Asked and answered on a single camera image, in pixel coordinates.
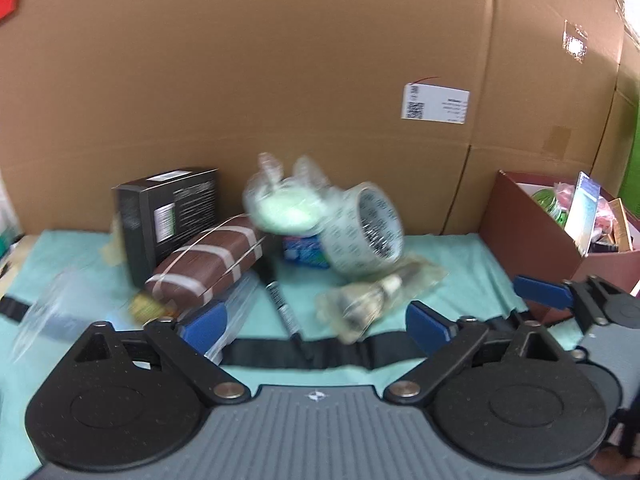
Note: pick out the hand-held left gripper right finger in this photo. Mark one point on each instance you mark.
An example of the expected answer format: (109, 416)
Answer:
(427, 327)

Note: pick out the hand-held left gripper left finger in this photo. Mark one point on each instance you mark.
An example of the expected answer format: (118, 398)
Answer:
(204, 324)

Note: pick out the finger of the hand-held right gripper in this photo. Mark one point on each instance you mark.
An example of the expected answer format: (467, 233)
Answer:
(542, 292)

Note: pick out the dark red storage box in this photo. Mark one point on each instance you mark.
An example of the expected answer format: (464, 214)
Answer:
(520, 250)

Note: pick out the brown white-striped pouch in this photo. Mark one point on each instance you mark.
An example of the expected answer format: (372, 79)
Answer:
(205, 265)

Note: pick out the small yellow item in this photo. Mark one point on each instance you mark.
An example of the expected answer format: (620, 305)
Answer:
(146, 307)

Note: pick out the clear wrapped brush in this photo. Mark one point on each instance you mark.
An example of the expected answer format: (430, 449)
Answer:
(370, 295)

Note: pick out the black marker pen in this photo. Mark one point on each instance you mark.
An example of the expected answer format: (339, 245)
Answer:
(285, 310)

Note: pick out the green jar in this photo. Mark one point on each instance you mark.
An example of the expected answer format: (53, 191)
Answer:
(549, 202)

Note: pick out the white and blue card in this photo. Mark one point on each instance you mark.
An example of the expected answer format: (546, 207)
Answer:
(582, 210)

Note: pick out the pink packet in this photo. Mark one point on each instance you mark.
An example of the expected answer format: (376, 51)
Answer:
(567, 191)

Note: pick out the tan small box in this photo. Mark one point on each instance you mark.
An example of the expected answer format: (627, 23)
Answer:
(622, 222)

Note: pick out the teal cloth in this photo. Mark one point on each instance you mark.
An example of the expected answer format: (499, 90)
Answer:
(310, 290)

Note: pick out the black cardboard box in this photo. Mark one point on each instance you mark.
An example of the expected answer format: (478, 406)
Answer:
(165, 210)

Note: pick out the blue snack packet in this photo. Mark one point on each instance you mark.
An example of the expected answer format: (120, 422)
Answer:
(302, 251)

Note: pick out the pale green item in bag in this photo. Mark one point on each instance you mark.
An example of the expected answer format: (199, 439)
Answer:
(285, 207)

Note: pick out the clear plastic bag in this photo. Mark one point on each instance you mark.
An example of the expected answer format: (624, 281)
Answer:
(45, 310)

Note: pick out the green fabric bag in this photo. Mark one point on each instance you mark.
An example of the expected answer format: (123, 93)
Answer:
(632, 160)

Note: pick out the white paper label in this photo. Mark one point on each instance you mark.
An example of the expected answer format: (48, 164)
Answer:
(436, 102)

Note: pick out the white taped sticker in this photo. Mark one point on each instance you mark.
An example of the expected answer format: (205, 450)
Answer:
(575, 42)

